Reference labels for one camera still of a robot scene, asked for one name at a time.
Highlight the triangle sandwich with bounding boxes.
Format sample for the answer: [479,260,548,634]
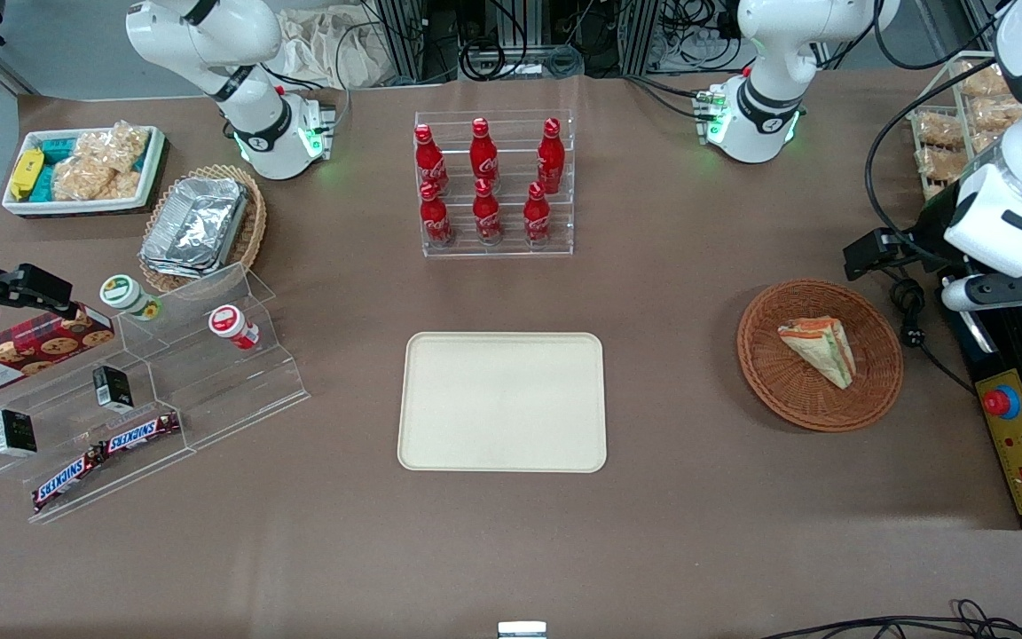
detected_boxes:
[777,317,858,390]

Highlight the brown round wicker basket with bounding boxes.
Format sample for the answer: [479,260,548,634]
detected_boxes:
[736,280,905,434]

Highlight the light oval wicker basket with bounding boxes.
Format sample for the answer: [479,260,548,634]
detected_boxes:
[138,163,269,295]

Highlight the beige rectangular tray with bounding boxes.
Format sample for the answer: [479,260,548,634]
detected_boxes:
[397,332,609,474]

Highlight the clear fried snack bag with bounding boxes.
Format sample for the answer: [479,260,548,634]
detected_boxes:
[957,64,1015,99]
[968,96,1022,136]
[916,146,973,185]
[914,111,966,149]

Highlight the red cookie box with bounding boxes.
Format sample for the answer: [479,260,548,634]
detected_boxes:
[0,304,116,401]

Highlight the green-lid yoghurt cup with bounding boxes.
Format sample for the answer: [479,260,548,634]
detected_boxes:
[99,274,163,321]

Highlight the white plastic bin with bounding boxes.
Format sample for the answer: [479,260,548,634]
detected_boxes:
[1,125,167,217]

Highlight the yellow snack packet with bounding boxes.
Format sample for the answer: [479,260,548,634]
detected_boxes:
[9,148,45,202]

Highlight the clear rice cracker bag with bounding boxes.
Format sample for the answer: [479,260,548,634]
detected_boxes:
[75,122,153,177]
[51,155,145,202]

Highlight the small black box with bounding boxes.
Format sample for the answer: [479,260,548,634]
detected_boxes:
[0,409,38,458]
[91,365,134,413]

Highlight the teal snack packet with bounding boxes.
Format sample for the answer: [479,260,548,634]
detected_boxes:
[32,133,79,203]

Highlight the red emergency stop button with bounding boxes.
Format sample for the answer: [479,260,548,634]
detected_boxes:
[982,387,1021,421]

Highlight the stacked aluminium foil trays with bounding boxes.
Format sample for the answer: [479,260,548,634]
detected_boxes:
[139,177,251,279]

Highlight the Snickers chocolate bar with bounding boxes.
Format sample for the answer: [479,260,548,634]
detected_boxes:
[98,411,183,456]
[31,447,106,514]

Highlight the red-lid yoghurt cup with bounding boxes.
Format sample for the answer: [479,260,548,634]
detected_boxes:
[208,304,261,351]

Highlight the clear acrylic stepped stand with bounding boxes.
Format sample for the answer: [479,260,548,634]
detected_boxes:
[0,261,311,525]

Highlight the white power strip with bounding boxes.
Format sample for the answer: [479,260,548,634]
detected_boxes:
[669,22,744,74]

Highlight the red cola bottle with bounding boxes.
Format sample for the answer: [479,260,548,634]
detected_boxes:
[536,117,566,195]
[419,181,455,248]
[413,123,451,197]
[523,181,553,246]
[472,177,504,246]
[469,117,500,188]

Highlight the clear acrylic bottle rack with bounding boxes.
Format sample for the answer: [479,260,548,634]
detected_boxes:
[413,109,575,259]

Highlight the crumpled beige plastic bag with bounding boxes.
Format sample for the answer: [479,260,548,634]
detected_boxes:
[278,5,389,91]

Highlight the white wire rack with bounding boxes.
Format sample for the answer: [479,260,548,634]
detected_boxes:
[908,51,1022,207]

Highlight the black power cable with plug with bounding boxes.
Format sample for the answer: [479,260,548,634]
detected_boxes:
[887,276,979,397]

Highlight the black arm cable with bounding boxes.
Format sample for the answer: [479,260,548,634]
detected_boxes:
[863,55,1002,267]

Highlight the black base cables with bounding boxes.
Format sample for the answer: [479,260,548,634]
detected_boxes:
[625,74,718,122]

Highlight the aluminium frame post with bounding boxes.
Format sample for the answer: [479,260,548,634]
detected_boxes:
[625,0,664,77]
[377,0,429,83]

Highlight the thin black floor cables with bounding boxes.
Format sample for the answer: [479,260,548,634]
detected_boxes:
[758,598,1022,639]

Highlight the black cable bundle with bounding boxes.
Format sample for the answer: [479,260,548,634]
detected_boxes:
[456,0,534,83]

